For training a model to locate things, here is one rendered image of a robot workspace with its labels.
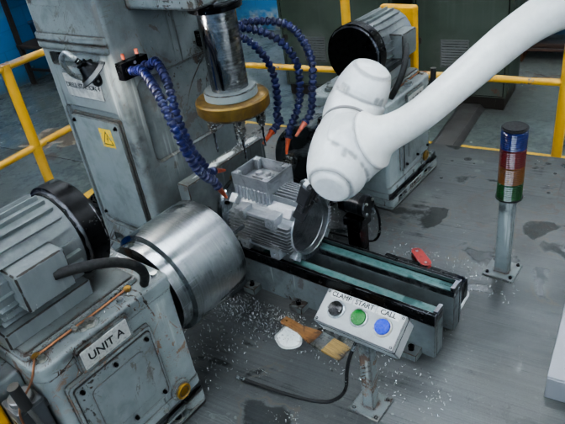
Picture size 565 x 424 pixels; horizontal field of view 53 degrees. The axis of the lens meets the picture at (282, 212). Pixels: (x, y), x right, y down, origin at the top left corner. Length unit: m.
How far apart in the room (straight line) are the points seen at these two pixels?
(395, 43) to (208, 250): 0.90
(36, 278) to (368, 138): 0.57
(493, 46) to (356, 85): 0.24
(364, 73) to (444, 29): 3.44
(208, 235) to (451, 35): 3.45
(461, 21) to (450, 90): 3.49
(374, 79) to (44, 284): 0.65
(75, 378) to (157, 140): 0.68
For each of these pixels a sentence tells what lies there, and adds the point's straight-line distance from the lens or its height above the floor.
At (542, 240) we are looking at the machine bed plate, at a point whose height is 0.80.
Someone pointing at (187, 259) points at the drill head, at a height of 1.12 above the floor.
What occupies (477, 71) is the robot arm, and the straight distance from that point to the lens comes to 0.96.
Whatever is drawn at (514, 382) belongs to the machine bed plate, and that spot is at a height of 0.80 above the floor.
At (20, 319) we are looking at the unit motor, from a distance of 1.08.
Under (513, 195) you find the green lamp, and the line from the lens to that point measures 1.47.
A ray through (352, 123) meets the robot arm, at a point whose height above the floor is 1.42.
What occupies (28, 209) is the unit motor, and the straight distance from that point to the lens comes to 1.06.
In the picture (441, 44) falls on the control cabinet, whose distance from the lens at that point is 4.51.
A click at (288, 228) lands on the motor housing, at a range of 1.37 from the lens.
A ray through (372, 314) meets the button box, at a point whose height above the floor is 1.07.
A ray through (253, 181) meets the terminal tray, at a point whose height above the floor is 1.14.
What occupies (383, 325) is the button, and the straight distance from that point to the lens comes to 1.06.
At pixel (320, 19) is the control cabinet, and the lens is 4.82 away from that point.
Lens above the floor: 1.81
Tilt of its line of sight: 32 degrees down
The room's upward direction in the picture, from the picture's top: 9 degrees counter-clockwise
